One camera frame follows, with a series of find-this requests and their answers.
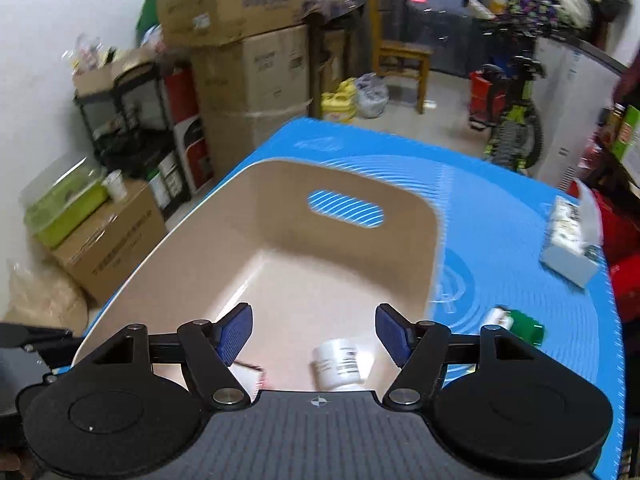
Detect black metal rack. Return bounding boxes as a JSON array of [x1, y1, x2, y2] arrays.
[[74, 62, 193, 202]]

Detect red white carton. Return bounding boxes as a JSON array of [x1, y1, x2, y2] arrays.
[[164, 67, 217, 192]]

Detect white plastic jar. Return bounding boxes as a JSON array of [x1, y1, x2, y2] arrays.
[[310, 338, 376, 392]]

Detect blue silicone baking mat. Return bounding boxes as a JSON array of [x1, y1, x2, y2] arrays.
[[87, 117, 632, 480]]

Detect small white red box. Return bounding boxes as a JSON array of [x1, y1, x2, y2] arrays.
[[227, 360, 266, 392]]

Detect white chest freezer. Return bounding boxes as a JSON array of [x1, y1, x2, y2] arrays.
[[529, 35, 632, 195]]

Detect small open cardboard box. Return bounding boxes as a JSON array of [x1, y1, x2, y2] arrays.
[[71, 47, 157, 97]]

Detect clear bag of grain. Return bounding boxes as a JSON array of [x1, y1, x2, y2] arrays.
[[0, 259, 92, 337]]

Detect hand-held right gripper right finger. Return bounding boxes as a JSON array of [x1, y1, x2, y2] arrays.
[[375, 303, 551, 411]]

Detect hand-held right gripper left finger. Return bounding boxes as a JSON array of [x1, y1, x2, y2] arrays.
[[75, 303, 254, 411]]

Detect yellow plastic bottles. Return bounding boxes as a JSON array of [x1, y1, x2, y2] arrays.
[[321, 80, 359, 124]]

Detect green clear plastic box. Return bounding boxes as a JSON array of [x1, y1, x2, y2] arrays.
[[22, 156, 109, 249]]

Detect red paper bag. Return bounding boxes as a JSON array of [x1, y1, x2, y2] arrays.
[[594, 189, 640, 322]]

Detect green white carton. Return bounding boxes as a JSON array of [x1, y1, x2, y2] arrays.
[[611, 105, 640, 167]]

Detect white tissue box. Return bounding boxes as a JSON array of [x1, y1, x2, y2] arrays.
[[539, 195, 602, 289]]

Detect green black bicycle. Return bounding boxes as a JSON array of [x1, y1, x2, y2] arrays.
[[469, 10, 547, 177]]

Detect floral patterned cloth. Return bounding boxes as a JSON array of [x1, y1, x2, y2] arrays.
[[509, 0, 562, 37]]

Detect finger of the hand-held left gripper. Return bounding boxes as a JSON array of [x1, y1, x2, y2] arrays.
[[0, 322, 85, 378]]

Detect dark cluttered side table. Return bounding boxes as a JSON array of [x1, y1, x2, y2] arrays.
[[306, 2, 367, 120]]

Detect white paper cup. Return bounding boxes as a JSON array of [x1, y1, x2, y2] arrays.
[[102, 169, 126, 204]]

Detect beige plastic storage bin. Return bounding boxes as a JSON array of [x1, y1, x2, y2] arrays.
[[70, 157, 443, 396]]

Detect red plastic container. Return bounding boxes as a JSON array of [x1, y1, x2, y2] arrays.
[[469, 69, 506, 128]]

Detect white plastic bag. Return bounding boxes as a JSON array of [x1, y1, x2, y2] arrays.
[[354, 72, 390, 119]]

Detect wooden chair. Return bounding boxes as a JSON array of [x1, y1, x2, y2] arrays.
[[366, 0, 435, 115]]

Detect green bag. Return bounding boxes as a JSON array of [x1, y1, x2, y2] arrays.
[[135, 0, 164, 47]]

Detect large brown cardboard box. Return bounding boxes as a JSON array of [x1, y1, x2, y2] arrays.
[[189, 24, 312, 178]]

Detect white paper roll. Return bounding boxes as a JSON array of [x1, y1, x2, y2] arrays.
[[461, 0, 497, 20]]

